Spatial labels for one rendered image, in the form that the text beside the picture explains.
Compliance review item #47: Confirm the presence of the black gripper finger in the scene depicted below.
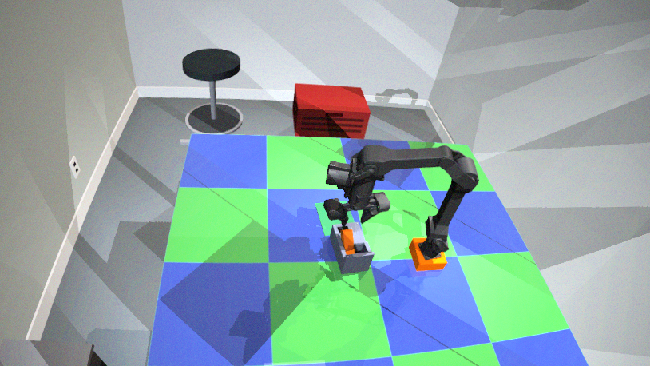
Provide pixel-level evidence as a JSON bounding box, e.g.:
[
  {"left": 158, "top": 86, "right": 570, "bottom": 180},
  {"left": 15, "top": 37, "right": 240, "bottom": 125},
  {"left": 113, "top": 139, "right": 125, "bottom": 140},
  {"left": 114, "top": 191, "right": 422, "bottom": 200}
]
[
  {"left": 339, "top": 215, "right": 349, "bottom": 227},
  {"left": 360, "top": 209, "right": 380, "bottom": 224}
]

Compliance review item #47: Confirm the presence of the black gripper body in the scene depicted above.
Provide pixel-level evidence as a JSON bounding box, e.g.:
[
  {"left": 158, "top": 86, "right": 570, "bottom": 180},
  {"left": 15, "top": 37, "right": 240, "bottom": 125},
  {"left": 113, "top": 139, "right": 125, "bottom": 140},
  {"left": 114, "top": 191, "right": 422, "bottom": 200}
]
[{"left": 323, "top": 183, "right": 390, "bottom": 221}]

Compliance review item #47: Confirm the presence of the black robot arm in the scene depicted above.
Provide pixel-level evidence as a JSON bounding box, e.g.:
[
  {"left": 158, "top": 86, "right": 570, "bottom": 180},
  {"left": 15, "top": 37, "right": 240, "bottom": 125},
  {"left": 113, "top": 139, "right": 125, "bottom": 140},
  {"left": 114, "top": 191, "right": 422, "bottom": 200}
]
[{"left": 326, "top": 145, "right": 479, "bottom": 260}]

